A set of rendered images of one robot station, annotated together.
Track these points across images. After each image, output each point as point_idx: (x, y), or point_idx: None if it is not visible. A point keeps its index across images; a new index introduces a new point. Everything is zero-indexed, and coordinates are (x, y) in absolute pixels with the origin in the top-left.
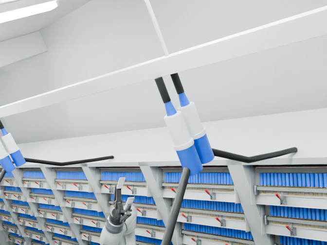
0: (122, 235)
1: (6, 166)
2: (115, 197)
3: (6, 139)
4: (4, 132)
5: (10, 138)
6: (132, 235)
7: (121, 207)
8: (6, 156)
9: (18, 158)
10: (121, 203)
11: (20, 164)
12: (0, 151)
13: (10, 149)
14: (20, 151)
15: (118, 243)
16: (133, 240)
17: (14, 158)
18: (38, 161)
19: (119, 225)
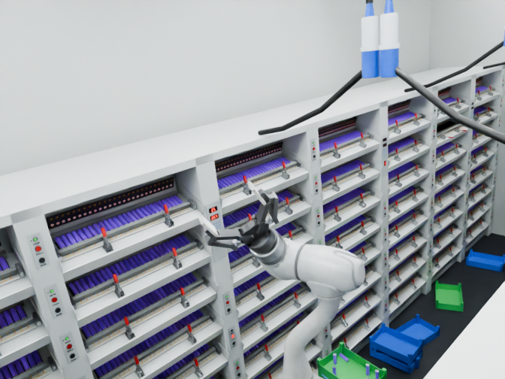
0: (282, 276)
1: (361, 67)
2: (270, 210)
3: (380, 21)
4: (385, 7)
5: (386, 23)
6: (322, 302)
7: (243, 229)
8: (366, 51)
9: (382, 62)
10: (253, 225)
11: (381, 75)
12: (363, 39)
13: (380, 42)
14: (392, 53)
15: (280, 279)
16: (322, 310)
17: (379, 61)
18: (415, 86)
19: (252, 251)
